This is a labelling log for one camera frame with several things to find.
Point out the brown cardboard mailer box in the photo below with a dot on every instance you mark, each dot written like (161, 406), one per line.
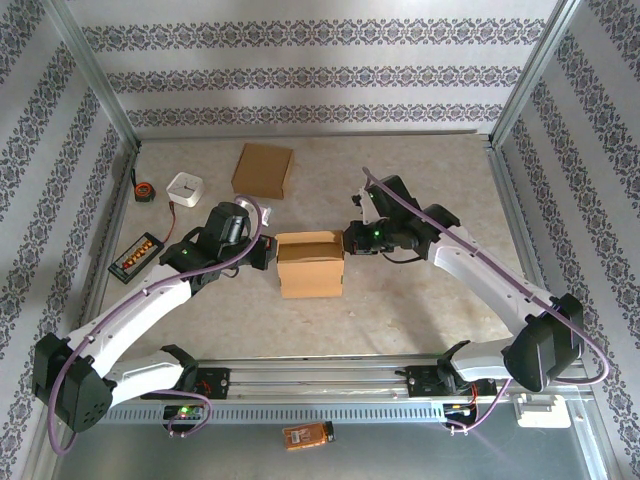
(310, 277)
(262, 170)

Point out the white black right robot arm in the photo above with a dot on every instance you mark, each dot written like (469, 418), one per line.
(480, 275)

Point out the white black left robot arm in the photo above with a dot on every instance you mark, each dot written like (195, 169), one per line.
(135, 312)

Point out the white square desk clock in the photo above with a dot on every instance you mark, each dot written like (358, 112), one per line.
(185, 189)

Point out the orange black tape measure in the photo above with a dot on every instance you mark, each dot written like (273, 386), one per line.
(145, 190)

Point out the black board with orange connectors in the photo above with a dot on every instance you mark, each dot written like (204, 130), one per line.
(135, 257)

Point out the circuit board with green light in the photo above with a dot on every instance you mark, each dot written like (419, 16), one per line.
(182, 412)

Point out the orange foil packet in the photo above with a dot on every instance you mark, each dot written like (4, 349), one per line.
(305, 436)

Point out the grey metal sheet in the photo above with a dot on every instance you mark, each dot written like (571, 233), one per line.
(400, 455)

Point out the aluminium side rail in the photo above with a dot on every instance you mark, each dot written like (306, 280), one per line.
(505, 170)
(121, 210)

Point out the aluminium back rail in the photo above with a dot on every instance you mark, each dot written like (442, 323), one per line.
(300, 135)

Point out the aluminium mounting rail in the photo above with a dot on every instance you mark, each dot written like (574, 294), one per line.
(320, 372)

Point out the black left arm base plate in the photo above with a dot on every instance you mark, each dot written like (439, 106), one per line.
(220, 382)

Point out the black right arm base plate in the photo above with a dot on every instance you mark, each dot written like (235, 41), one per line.
(420, 382)

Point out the aluminium frame post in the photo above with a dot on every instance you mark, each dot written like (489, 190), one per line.
(529, 75)
(97, 75)

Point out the white plastic bracket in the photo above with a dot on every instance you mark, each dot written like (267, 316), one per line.
(542, 415)

